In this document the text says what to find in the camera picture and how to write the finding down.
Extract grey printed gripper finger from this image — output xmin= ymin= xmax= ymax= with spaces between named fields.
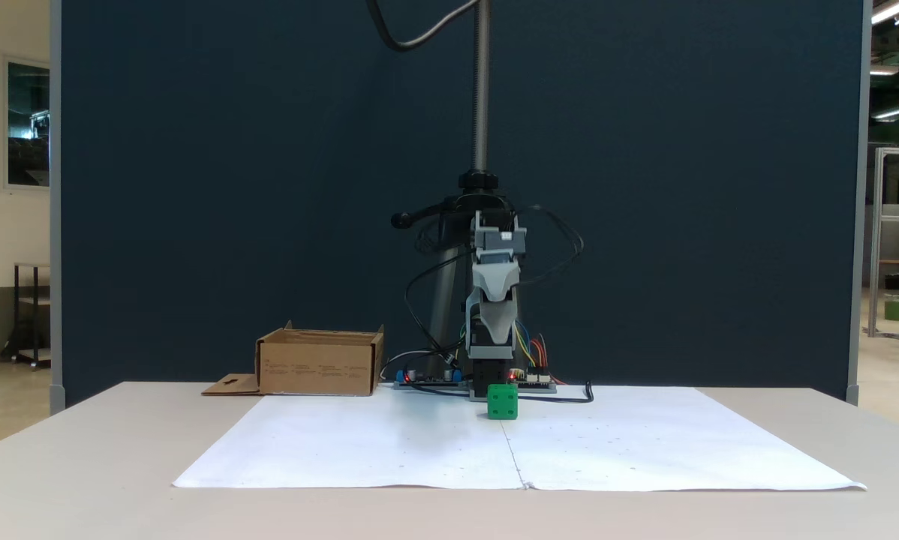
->
xmin=472 ymin=264 xmax=522 ymax=347

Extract green die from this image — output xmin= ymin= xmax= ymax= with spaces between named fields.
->
xmin=487 ymin=385 xmax=519 ymax=420

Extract blue power circuit board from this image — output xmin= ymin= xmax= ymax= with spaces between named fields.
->
xmin=393 ymin=366 xmax=470 ymax=392

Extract brown cardboard box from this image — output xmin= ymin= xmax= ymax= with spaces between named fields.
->
xmin=201 ymin=321 xmax=385 ymax=397

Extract white paper sheet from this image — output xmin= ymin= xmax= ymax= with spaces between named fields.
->
xmin=173 ymin=386 xmax=526 ymax=491
xmin=498 ymin=385 xmax=868 ymax=494

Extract dark blue partition panel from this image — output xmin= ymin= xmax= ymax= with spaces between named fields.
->
xmin=50 ymin=0 xmax=871 ymax=412

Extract black shelf cart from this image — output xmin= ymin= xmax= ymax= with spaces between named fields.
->
xmin=1 ymin=262 xmax=51 ymax=371

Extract yellow jumper wire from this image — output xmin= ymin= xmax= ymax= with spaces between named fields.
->
xmin=516 ymin=324 xmax=538 ymax=370

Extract black servo wire loop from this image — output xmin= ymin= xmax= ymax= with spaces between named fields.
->
xmin=517 ymin=204 xmax=585 ymax=290

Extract black servo wire bundle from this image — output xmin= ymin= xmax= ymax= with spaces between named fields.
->
xmin=404 ymin=225 xmax=471 ymax=359

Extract circuit board with jumper wires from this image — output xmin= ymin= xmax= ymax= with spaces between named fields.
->
xmin=511 ymin=367 xmax=558 ymax=394

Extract thin grey cable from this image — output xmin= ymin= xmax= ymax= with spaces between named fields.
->
xmin=379 ymin=349 xmax=439 ymax=382

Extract black power cable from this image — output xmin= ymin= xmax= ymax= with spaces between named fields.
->
xmin=408 ymin=381 xmax=595 ymax=405

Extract black camera stand with pole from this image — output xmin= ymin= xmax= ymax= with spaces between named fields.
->
xmin=391 ymin=0 xmax=522 ymax=380

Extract thick grey camera cable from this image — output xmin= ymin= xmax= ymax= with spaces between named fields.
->
xmin=365 ymin=0 xmax=481 ymax=53

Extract aluminium profile frame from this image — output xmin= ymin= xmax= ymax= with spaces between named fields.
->
xmin=862 ymin=146 xmax=899 ymax=343

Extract framed wall window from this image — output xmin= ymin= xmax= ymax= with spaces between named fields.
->
xmin=0 ymin=52 xmax=51 ymax=194

